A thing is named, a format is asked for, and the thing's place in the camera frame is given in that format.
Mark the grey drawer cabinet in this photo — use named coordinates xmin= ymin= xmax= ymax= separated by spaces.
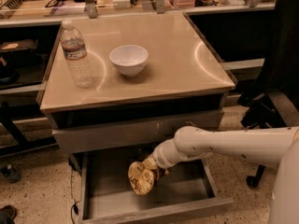
xmin=36 ymin=12 xmax=238 ymax=173

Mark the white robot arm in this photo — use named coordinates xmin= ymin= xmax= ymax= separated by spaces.
xmin=145 ymin=126 xmax=299 ymax=224

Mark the white bowl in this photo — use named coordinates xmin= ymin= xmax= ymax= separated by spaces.
xmin=109 ymin=45 xmax=149 ymax=77

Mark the black shoe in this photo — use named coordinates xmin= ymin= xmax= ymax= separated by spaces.
xmin=0 ymin=205 xmax=17 ymax=224

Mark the brown yellow chip bag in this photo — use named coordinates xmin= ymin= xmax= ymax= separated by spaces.
xmin=128 ymin=161 xmax=168 ymax=195

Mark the clear plastic water bottle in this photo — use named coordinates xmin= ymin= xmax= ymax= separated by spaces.
xmin=60 ymin=20 xmax=93 ymax=88

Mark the black table leg base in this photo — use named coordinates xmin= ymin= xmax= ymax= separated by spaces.
xmin=0 ymin=102 xmax=56 ymax=157

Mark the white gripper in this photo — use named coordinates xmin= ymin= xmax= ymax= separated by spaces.
xmin=142 ymin=147 xmax=171 ymax=171

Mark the open middle drawer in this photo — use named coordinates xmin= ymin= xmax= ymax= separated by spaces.
xmin=78 ymin=145 xmax=233 ymax=224

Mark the black floor cable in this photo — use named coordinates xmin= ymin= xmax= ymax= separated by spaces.
xmin=68 ymin=168 xmax=80 ymax=224

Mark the closed top drawer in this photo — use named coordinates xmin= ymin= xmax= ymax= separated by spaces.
xmin=53 ymin=109 xmax=223 ymax=154

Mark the black office chair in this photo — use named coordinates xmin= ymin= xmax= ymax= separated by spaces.
xmin=237 ymin=0 xmax=299 ymax=189

